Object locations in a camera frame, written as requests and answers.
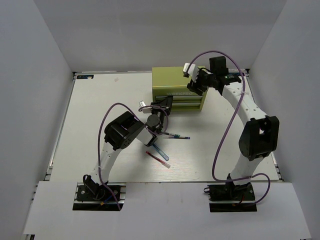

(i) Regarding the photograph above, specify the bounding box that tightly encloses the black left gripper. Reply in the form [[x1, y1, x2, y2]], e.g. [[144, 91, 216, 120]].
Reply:
[[149, 94, 173, 123]]

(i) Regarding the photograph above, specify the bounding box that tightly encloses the green top drawer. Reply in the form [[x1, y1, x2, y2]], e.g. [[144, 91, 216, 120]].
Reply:
[[155, 95, 203, 102]]

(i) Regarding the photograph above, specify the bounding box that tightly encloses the purple capped pen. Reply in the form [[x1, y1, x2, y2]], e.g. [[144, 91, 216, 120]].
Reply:
[[163, 135, 191, 140]]

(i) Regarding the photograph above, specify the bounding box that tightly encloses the red pen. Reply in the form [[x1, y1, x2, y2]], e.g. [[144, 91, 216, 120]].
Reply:
[[145, 151, 171, 169]]

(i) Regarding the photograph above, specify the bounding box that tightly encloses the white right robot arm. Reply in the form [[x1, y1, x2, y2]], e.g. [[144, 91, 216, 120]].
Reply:
[[183, 56, 280, 200]]

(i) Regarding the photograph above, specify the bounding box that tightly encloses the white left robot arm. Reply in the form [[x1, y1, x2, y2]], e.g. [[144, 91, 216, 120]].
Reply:
[[82, 96, 173, 200]]

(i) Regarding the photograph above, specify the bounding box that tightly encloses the green metal drawer chest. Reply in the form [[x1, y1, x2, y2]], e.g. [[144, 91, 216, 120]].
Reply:
[[151, 66, 206, 112]]

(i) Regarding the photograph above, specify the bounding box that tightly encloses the green capped pen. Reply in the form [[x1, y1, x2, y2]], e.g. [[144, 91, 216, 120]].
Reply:
[[164, 132, 181, 138]]

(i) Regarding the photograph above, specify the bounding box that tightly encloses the light blue pen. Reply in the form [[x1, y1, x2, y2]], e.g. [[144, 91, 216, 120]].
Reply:
[[152, 143, 170, 161]]

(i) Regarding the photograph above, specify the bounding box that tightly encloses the left corner label sticker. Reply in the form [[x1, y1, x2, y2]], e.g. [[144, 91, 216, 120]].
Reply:
[[76, 74, 94, 80]]

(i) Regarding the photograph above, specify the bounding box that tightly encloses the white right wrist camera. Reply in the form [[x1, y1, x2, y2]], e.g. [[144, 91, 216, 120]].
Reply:
[[182, 63, 199, 79]]

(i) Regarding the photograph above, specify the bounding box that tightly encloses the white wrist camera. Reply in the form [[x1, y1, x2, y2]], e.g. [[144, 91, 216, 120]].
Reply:
[[138, 101, 152, 114], [182, 63, 199, 79]]

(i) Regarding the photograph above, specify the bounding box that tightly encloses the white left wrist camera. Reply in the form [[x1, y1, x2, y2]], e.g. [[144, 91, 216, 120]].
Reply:
[[138, 101, 152, 114]]

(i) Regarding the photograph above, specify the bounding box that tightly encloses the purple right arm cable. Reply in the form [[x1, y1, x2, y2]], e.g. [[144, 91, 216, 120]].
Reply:
[[189, 51, 272, 206]]

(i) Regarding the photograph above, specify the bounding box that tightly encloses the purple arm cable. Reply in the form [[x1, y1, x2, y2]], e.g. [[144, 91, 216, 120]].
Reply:
[[189, 51, 272, 206], [97, 102, 170, 211]]

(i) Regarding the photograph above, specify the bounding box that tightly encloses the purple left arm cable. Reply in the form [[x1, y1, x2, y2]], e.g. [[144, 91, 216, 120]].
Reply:
[[97, 102, 170, 211]]

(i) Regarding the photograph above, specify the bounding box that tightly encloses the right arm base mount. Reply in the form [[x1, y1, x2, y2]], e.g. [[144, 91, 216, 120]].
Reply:
[[203, 182, 257, 213]]

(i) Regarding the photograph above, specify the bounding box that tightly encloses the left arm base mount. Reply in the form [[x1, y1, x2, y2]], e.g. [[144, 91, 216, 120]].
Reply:
[[72, 183, 126, 212]]

